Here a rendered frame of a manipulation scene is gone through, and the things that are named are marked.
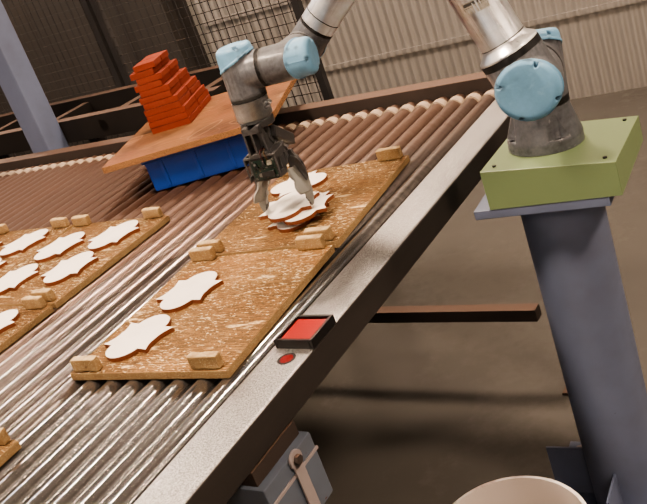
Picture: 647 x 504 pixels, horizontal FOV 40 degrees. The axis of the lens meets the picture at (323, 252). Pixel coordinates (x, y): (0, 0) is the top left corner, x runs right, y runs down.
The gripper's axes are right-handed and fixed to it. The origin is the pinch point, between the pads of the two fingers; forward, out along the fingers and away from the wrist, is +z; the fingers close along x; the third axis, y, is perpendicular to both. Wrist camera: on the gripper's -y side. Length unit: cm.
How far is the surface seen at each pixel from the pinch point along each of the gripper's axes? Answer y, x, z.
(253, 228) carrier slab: 0.1, -9.8, 3.8
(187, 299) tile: 31.0, -12.8, 3.6
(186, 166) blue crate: -48, -46, 0
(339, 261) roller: 21.1, 14.9, 5.5
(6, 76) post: -121, -144, -28
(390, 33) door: -347, -52, 32
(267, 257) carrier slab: 16.9, -0.9, 3.9
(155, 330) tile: 41.2, -15.1, 3.9
